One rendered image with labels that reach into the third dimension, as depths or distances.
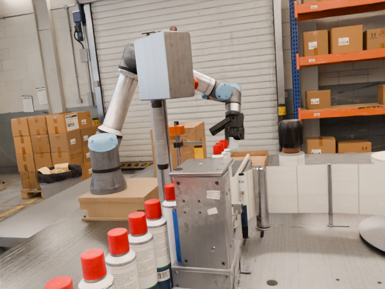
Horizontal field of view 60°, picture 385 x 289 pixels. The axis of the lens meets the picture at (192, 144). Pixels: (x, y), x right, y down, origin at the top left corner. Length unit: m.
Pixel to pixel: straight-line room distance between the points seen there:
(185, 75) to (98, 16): 5.31
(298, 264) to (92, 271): 0.51
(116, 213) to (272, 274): 0.73
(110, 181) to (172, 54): 0.63
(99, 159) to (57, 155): 3.56
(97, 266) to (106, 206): 0.87
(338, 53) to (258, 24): 1.37
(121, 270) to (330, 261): 0.51
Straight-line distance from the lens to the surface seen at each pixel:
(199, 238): 0.71
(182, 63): 1.00
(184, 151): 1.75
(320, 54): 4.85
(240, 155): 2.32
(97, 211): 1.40
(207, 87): 1.44
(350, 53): 4.78
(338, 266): 0.88
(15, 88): 7.40
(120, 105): 1.51
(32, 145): 5.13
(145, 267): 0.66
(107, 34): 6.16
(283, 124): 1.17
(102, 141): 1.38
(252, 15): 5.52
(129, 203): 1.33
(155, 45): 1.01
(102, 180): 1.40
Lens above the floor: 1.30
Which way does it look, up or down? 9 degrees down
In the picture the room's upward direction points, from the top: 5 degrees counter-clockwise
